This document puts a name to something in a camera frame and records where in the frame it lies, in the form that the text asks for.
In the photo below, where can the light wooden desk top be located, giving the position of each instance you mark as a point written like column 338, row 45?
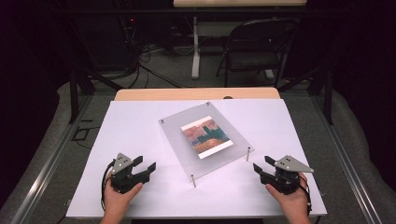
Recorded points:
column 239, row 3

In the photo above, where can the clear acrylic picture frame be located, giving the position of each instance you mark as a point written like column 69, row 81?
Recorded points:
column 186, row 146

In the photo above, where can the person's right hand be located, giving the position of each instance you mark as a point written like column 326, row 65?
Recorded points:
column 291, row 203

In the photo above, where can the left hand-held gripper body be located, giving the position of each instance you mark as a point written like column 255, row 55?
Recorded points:
column 126, row 182

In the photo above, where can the aluminium rail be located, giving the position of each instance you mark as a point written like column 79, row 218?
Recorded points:
column 46, row 168
column 345, row 161

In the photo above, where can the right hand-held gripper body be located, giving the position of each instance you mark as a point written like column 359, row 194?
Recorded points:
column 285, row 180

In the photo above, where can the black metal stand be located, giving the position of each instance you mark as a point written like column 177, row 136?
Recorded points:
column 74, row 93
column 327, row 93

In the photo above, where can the white desk leg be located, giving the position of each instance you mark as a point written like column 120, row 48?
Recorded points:
column 195, row 53

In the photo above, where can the wooden table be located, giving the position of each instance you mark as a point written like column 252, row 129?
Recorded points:
column 193, row 93

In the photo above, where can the black folding chair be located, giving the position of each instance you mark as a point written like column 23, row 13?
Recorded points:
column 249, row 59

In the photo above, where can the white board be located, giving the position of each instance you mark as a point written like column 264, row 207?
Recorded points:
column 130, row 130

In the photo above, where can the person's left hand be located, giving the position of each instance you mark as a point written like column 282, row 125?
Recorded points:
column 120, row 199

